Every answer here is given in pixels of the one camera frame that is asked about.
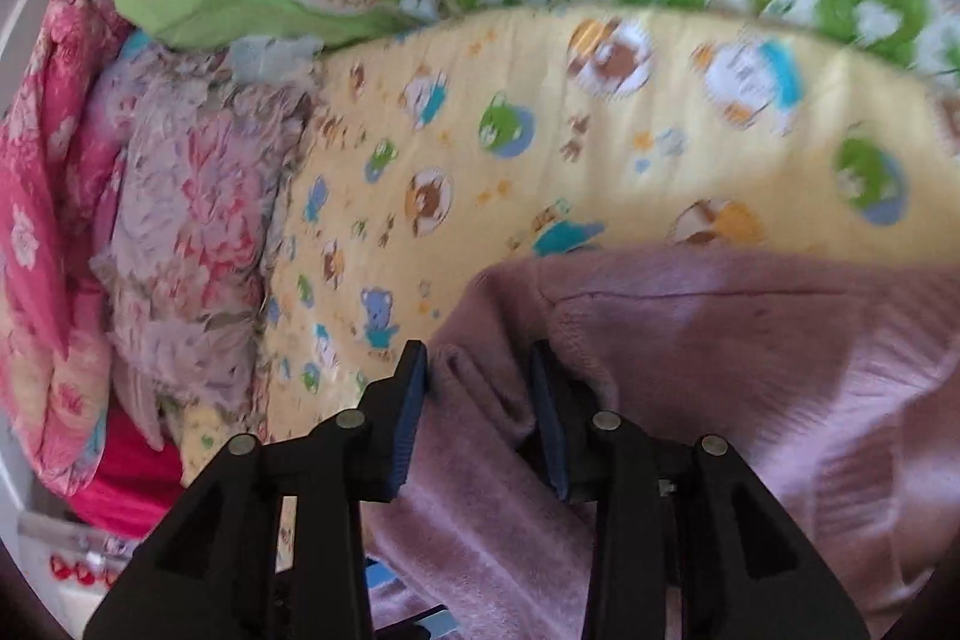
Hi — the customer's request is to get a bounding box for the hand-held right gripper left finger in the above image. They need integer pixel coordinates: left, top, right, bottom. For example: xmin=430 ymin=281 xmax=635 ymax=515
xmin=82 ymin=340 xmax=430 ymax=640

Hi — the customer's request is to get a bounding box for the pink floral quilt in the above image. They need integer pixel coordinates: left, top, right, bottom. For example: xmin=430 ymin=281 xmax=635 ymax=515
xmin=0 ymin=0 xmax=188 ymax=536

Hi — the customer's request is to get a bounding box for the grey floral pillow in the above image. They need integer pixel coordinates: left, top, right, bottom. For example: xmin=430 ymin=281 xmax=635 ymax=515
xmin=90 ymin=36 xmax=325 ymax=453

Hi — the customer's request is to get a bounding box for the yellow bear print bed sheet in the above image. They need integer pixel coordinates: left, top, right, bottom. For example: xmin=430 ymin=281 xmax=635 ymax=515
xmin=180 ymin=6 xmax=960 ymax=573

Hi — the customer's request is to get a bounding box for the white red-patterned object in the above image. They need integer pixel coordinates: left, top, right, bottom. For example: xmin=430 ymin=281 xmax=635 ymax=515
xmin=19 ymin=512 xmax=143 ymax=611

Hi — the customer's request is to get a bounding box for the purple knit sweater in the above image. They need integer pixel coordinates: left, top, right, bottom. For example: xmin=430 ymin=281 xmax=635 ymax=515
xmin=364 ymin=246 xmax=960 ymax=640

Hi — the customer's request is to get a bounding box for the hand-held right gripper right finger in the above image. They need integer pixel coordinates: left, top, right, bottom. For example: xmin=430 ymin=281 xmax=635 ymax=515
xmin=529 ymin=340 xmax=871 ymax=640

